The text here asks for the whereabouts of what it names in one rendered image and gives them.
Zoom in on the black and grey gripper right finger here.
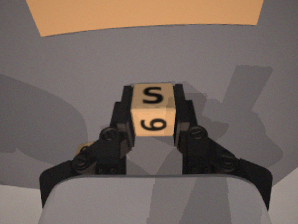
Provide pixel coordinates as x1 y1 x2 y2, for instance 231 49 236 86
173 84 273 211

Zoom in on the tan letter block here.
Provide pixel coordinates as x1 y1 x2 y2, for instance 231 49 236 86
130 83 176 136
75 141 95 156

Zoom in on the orange flat mat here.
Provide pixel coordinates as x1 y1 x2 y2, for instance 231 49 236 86
26 0 263 37

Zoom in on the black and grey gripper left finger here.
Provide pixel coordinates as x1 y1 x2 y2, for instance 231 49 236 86
39 85 135 208

